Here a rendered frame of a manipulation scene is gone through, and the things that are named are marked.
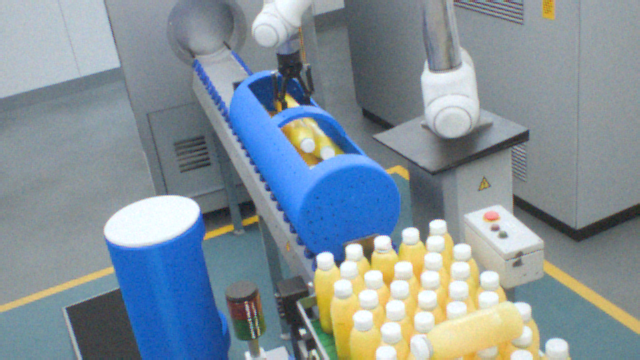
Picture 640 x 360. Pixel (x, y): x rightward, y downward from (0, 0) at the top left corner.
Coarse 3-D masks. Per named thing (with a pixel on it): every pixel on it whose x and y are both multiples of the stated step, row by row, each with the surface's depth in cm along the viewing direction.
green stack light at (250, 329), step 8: (232, 320) 145; (240, 320) 144; (248, 320) 144; (256, 320) 145; (264, 320) 147; (240, 328) 145; (248, 328) 145; (256, 328) 145; (264, 328) 147; (240, 336) 146; (248, 336) 145; (256, 336) 146
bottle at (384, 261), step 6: (390, 246) 183; (378, 252) 182; (384, 252) 181; (390, 252) 182; (372, 258) 183; (378, 258) 182; (384, 258) 181; (390, 258) 182; (396, 258) 183; (372, 264) 183; (378, 264) 182; (384, 264) 181; (390, 264) 182; (378, 270) 182; (384, 270) 182; (390, 270) 182; (384, 276) 182; (390, 276) 183; (384, 282) 183; (390, 282) 183
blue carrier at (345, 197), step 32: (256, 96) 269; (256, 128) 236; (320, 128) 260; (256, 160) 234; (288, 160) 208; (352, 160) 194; (288, 192) 201; (320, 192) 192; (352, 192) 195; (384, 192) 198; (320, 224) 196; (352, 224) 199; (384, 224) 202
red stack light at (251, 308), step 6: (258, 294) 144; (228, 300) 143; (252, 300) 143; (258, 300) 144; (228, 306) 144; (234, 306) 142; (240, 306) 142; (246, 306) 142; (252, 306) 143; (258, 306) 144; (234, 312) 143; (240, 312) 143; (246, 312) 143; (252, 312) 143; (258, 312) 144; (240, 318) 143; (246, 318) 143
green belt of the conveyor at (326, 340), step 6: (318, 318) 192; (312, 324) 190; (318, 324) 190; (306, 330) 188; (318, 330) 188; (318, 336) 186; (324, 336) 185; (330, 336) 185; (324, 342) 183; (330, 342) 183; (324, 348) 181; (330, 348) 181; (336, 348) 181; (318, 354) 180; (330, 354) 179; (336, 354) 179
